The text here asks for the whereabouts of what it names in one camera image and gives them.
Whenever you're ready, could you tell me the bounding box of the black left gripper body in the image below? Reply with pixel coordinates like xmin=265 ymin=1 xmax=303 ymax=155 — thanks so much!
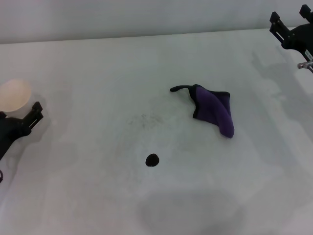
xmin=0 ymin=111 xmax=31 ymax=160

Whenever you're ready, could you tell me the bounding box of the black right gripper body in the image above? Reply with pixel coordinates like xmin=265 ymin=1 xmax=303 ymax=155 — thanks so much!
xmin=285 ymin=23 xmax=313 ymax=59

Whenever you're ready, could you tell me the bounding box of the white paper cup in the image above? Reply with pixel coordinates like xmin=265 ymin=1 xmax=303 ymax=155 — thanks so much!
xmin=0 ymin=78 xmax=32 ymax=113

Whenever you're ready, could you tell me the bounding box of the purple rag with black trim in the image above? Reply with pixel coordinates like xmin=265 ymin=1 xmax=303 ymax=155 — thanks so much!
xmin=169 ymin=84 xmax=235 ymax=139

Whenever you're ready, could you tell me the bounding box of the black water stain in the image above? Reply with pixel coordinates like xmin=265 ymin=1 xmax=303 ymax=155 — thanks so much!
xmin=145 ymin=153 xmax=160 ymax=168

